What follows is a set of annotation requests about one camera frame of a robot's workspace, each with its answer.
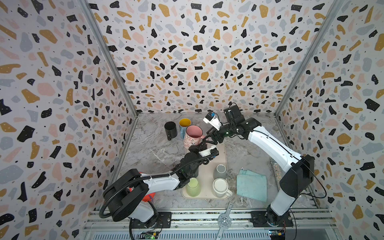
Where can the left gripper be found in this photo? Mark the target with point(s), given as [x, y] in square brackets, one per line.
[200, 149]

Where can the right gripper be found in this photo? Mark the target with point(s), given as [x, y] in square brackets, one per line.
[216, 135]

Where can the pink mug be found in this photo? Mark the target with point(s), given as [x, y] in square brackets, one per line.
[193, 136]

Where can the dark green mug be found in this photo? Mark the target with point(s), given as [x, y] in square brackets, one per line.
[192, 170]

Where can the grey mug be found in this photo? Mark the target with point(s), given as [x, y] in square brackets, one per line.
[220, 172]

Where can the light blue mug yellow inside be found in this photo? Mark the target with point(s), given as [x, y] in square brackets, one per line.
[183, 124]

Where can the black mug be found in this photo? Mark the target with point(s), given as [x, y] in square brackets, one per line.
[171, 130]

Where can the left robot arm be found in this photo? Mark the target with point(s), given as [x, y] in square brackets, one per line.
[124, 198]

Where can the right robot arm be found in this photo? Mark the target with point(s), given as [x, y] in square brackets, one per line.
[298, 169]

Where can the white mug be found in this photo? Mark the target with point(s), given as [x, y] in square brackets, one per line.
[221, 188]

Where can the light green mug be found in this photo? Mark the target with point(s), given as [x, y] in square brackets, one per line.
[193, 188]

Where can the beige tray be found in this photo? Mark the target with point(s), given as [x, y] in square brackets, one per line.
[206, 177]

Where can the teal cloth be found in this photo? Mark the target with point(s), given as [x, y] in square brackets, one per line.
[252, 185]

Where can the glitter bottle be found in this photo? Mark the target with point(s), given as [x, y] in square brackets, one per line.
[277, 171]

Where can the red fish plush toy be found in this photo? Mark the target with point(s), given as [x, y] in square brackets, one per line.
[148, 196]

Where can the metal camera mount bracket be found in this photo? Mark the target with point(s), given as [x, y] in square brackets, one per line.
[224, 220]

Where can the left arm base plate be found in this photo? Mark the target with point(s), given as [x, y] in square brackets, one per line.
[158, 220]

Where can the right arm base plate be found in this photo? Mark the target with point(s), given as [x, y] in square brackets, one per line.
[268, 219]

